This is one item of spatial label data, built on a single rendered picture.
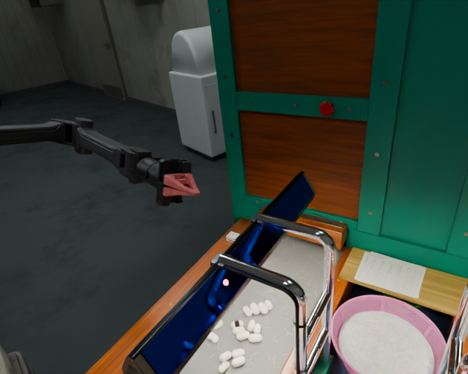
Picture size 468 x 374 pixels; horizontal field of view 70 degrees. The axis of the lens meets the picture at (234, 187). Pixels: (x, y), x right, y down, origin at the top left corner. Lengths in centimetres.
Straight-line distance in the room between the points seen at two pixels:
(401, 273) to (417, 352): 23
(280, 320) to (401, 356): 31
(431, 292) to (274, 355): 47
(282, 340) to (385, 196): 51
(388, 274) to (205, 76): 272
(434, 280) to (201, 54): 293
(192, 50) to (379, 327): 300
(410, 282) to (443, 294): 8
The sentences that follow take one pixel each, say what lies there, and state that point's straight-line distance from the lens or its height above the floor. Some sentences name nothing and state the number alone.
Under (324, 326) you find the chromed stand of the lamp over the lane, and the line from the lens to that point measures 87.
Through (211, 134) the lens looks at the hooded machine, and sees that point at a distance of 358.
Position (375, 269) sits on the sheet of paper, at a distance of 114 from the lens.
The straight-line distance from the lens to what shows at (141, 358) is 56.
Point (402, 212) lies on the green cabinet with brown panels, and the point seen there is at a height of 94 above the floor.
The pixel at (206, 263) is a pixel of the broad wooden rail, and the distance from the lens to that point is 117.
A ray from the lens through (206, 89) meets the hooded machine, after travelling 346.
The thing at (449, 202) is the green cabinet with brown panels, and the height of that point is 100.
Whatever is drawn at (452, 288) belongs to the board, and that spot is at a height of 78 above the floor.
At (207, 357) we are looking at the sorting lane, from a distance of 98.
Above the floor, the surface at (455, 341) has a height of 97.
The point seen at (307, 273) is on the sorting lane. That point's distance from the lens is 115.
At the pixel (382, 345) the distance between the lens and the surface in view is 101.
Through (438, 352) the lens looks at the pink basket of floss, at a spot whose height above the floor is 74.
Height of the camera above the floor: 154
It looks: 29 degrees down
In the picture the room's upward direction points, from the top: 7 degrees counter-clockwise
